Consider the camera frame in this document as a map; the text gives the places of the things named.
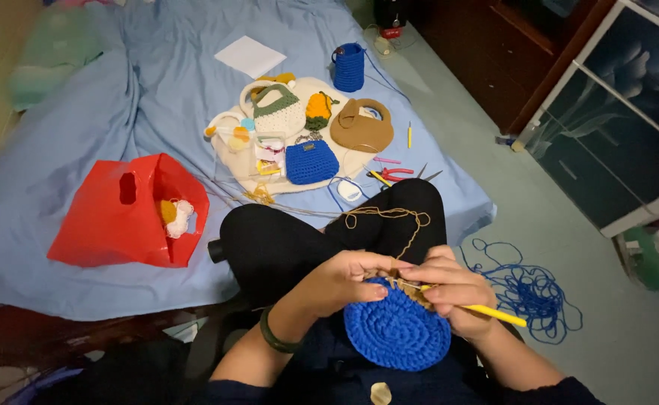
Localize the person's left hand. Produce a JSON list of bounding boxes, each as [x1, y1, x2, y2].
[[301, 250, 415, 318]]

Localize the person's right hand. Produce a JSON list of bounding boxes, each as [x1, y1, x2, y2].
[[399, 244, 500, 342]]

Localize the blue round crochet piece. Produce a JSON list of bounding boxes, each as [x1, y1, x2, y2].
[[343, 277, 452, 372]]

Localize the person's black trousers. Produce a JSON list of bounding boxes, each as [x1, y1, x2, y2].
[[208, 178, 448, 316]]

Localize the loose blue yarn heap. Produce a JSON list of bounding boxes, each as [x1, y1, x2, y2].
[[458, 238, 584, 345]]

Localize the dark green bangle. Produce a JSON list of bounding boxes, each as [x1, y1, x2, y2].
[[259, 305, 302, 354]]

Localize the tan yarn strand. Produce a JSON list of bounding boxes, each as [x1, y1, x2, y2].
[[344, 206, 432, 262]]

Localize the steel scissors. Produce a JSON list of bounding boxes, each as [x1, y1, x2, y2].
[[414, 163, 444, 183]]

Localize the blue crochet purse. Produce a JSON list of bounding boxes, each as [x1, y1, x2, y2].
[[285, 140, 340, 186]]

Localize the clear plastic accessory box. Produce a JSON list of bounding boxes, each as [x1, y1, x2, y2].
[[251, 132, 288, 180]]

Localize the tan crochet handbag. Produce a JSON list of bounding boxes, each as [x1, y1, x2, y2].
[[330, 98, 395, 154]]

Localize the cream crochet mat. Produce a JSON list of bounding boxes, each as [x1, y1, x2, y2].
[[210, 76, 389, 196]]

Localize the orange and green crochet piece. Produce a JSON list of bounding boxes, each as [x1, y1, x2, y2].
[[305, 91, 340, 132]]

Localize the white and yellow yarn ball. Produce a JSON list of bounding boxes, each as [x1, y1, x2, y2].
[[158, 199, 195, 239]]

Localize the green and white crochet bag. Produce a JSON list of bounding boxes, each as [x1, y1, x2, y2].
[[252, 84, 307, 138]]

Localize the blue crochet cup holder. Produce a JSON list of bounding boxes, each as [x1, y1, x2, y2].
[[332, 43, 366, 93]]

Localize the red plastic bag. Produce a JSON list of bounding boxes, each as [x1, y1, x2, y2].
[[47, 153, 211, 269]]

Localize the white framed glass cabinet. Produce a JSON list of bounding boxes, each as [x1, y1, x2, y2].
[[512, 0, 659, 238]]

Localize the dark wooden cabinet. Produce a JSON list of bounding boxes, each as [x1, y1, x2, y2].
[[405, 0, 617, 136]]

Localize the white paper sheet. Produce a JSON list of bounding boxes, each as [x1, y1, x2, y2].
[[214, 35, 287, 80]]

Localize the blue bed sheet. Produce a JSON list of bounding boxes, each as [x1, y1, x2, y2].
[[0, 0, 498, 322]]

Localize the green pillow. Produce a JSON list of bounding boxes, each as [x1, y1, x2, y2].
[[8, 6, 105, 111]]

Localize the red handled pliers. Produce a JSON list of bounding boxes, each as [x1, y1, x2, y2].
[[367, 167, 415, 183]]

